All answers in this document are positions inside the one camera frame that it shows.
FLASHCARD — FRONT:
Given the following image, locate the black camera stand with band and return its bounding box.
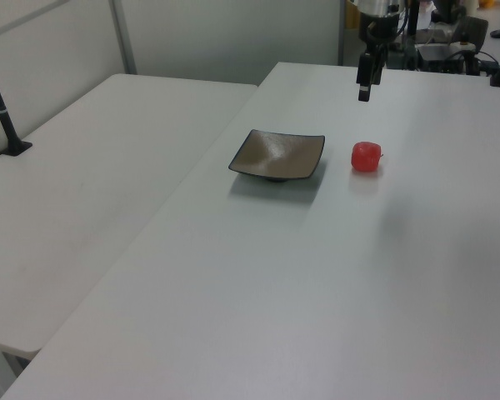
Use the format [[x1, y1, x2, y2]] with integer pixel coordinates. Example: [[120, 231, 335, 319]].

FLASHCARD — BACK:
[[0, 43, 33, 158]]

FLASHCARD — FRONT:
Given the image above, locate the square brown ceramic plate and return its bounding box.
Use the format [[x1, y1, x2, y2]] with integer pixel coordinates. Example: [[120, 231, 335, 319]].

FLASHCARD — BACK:
[[227, 128, 326, 184]]

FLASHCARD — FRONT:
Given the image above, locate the red apple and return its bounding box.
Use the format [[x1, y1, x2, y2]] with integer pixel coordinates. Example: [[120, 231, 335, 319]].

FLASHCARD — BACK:
[[350, 141, 383, 173]]

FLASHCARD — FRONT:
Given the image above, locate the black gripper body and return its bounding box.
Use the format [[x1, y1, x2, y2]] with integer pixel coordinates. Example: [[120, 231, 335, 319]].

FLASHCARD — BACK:
[[360, 12, 401, 55]]

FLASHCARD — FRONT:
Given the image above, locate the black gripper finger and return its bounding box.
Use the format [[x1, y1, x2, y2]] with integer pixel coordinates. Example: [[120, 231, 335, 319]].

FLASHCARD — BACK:
[[372, 49, 388, 87], [356, 52, 374, 103]]

